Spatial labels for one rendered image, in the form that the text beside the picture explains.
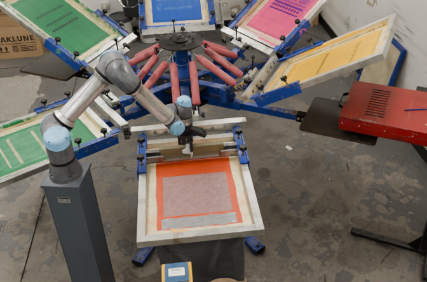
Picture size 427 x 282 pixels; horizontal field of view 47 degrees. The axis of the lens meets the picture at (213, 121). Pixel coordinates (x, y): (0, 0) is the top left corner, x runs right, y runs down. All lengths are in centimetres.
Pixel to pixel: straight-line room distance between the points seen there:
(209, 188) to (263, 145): 196
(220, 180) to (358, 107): 95
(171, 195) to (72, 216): 50
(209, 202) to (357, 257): 143
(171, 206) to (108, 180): 180
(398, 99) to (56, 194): 200
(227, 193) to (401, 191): 197
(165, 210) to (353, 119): 118
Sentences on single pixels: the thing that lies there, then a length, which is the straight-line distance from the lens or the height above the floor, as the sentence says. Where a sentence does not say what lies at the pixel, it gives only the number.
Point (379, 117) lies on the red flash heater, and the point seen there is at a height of 110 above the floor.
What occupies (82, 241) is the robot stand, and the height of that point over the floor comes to 84.
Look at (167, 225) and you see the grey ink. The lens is 237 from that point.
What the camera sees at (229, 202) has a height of 96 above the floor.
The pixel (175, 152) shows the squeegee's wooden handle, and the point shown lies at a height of 103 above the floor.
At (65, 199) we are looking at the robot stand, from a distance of 239.
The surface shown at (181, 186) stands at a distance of 257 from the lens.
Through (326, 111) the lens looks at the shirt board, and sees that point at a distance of 319.
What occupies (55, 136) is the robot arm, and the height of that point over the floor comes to 142.
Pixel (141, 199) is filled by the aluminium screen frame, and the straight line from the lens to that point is 248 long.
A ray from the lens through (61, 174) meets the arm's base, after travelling 231.
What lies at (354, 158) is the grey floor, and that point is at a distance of 440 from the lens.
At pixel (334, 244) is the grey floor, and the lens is 363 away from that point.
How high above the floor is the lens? 264
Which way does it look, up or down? 34 degrees down
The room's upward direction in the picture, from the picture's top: 2 degrees counter-clockwise
